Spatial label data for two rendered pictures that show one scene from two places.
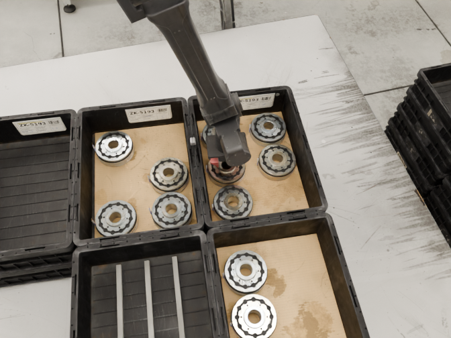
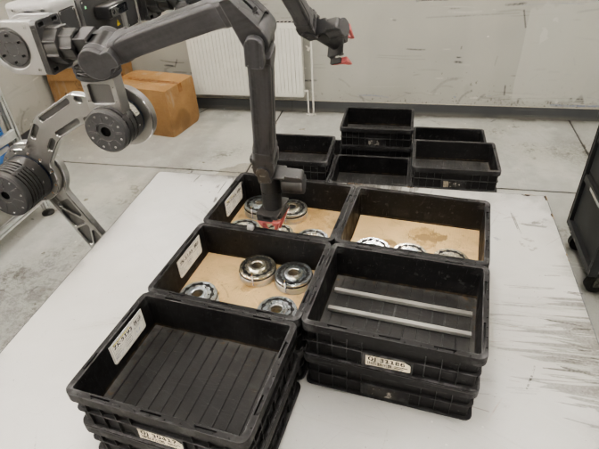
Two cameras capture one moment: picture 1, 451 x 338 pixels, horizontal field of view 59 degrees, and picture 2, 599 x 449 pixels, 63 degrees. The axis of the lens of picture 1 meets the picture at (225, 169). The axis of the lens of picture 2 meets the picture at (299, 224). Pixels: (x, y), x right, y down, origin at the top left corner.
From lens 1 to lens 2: 0.98 m
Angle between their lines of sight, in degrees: 44
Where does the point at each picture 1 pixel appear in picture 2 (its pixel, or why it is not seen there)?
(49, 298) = (304, 435)
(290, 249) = (365, 229)
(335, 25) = not seen: hidden behind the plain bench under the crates
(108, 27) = not seen: outside the picture
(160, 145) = (218, 272)
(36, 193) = (196, 377)
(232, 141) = (294, 172)
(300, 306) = (410, 238)
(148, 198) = (267, 292)
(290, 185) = (314, 214)
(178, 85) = (143, 270)
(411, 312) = not seen: hidden behind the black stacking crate
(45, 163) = (166, 362)
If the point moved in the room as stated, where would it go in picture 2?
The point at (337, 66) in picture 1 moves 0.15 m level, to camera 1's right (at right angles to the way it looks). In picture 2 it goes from (218, 179) to (239, 163)
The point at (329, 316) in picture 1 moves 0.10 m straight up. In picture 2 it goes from (423, 227) to (426, 200)
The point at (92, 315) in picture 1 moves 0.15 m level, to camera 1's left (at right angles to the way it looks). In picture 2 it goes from (357, 358) to (329, 410)
